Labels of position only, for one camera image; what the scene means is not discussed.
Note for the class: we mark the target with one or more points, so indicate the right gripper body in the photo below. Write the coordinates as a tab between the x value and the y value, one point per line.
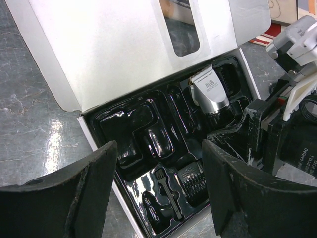
274	142

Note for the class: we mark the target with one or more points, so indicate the white hair clipper kit box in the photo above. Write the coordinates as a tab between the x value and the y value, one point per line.
125	66

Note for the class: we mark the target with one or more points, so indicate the black cleaning brush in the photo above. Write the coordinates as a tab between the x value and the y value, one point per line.
162	180

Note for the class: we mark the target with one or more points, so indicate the patchwork orange cloth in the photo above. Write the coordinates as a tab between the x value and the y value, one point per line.
283	13

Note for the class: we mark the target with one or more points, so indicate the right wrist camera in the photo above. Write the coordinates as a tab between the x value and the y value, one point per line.
295	50

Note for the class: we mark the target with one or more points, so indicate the black comb guard in tray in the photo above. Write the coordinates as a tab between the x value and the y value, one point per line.
193	182

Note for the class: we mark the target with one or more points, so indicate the silver black hair clipper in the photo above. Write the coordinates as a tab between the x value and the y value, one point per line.
208	93

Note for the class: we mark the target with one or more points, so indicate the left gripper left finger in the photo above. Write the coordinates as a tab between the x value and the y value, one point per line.
68	203

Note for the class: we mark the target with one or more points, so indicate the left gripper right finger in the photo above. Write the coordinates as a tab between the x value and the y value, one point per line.
247	202

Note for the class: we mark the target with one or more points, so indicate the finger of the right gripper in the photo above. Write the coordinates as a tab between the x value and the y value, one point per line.
236	139

